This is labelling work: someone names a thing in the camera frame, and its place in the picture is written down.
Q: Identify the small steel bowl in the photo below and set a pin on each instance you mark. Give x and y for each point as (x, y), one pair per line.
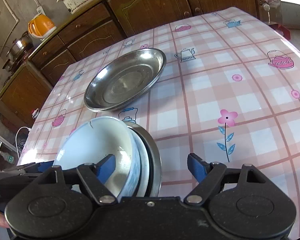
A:
(150, 177)

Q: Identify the steel pot with lid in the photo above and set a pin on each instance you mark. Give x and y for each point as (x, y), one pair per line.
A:
(19, 46)

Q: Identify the blue floral white bowl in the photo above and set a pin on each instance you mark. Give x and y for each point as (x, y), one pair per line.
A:
(138, 176)

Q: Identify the pink checked tablecloth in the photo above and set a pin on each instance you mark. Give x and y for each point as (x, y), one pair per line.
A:
(230, 92)

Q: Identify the large white bowl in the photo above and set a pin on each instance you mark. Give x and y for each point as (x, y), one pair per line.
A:
(93, 141)

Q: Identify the brown wooden sideboard cabinet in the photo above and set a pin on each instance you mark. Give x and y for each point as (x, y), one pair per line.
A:
(90, 30)

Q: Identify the white power strip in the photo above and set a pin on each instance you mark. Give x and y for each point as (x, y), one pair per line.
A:
(40, 10)

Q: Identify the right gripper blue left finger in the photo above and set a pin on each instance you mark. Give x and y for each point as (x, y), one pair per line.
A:
(94, 176)

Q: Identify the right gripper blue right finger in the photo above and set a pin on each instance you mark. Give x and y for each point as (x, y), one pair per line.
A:
(209, 177)

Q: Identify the orange electric kettle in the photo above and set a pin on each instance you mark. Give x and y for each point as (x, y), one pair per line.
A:
(40, 27)

